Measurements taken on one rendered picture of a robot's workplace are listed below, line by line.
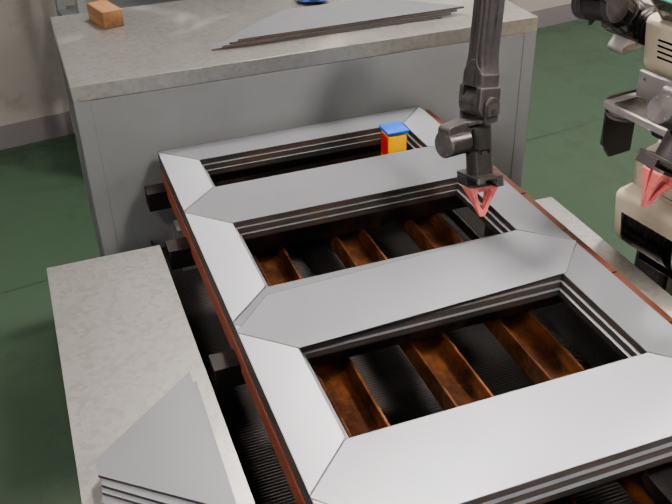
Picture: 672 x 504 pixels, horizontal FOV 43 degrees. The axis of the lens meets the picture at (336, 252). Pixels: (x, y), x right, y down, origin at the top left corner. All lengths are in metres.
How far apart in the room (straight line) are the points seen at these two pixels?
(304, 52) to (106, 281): 0.80
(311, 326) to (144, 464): 0.39
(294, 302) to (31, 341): 1.63
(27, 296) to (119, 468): 1.96
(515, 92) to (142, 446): 1.62
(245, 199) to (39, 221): 1.95
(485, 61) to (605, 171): 2.31
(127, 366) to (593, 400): 0.86
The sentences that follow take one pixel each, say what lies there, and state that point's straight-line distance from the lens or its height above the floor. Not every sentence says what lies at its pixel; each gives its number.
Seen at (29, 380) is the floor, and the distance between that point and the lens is 2.98.
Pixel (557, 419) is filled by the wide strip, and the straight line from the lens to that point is 1.43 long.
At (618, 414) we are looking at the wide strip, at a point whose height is 0.86.
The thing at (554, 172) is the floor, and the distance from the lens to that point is 4.02.
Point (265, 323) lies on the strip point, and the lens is 1.60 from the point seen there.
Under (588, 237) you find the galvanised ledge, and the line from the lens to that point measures 2.23.
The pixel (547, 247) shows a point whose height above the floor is 0.86.
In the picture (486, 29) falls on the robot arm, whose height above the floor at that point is 1.26.
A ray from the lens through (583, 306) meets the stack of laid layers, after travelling 1.72.
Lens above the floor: 1.83
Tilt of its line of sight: 33 degrees down
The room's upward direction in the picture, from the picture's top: 2 degrees counter-clockwise
